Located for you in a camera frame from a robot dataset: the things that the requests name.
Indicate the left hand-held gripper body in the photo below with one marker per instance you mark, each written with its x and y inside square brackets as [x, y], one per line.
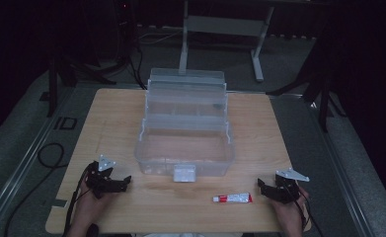
[99, 179]

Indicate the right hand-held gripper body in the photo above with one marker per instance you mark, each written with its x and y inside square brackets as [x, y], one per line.
[287, 188]

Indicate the red and white tube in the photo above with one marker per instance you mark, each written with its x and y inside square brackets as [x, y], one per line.
[233, 197]

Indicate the clear plastic storage box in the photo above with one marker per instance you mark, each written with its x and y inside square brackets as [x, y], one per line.
[184, 144]

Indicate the black tripod stand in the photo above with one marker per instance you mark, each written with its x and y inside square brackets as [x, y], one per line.
[68, 69]
[315, 85]

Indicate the grey metal table frame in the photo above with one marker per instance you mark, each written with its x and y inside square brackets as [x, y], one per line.
[221, 26]

